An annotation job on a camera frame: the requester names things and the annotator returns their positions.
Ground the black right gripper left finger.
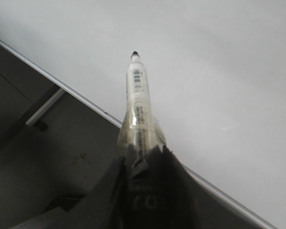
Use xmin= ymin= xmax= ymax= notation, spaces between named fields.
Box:
xmin=13 ymin=156 xmax=124 ymax=229

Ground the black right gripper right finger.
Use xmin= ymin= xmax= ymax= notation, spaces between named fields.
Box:
xmin=154 ymin=145 xmax=257 ymax=229

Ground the white whiteboard marker black cap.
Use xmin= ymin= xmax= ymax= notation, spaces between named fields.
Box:
xmin=116 ymin=51 xmax=167 ymax=191

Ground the aluminium whiteboard stand leg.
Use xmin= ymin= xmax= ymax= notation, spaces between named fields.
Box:
xmin=17 ymin=85 xmax=65 ymax=132

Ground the white whiteboard with aluminium frame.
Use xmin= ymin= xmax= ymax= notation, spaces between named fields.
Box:
xmin=0 ymin=0 xmax=286 ymax=229

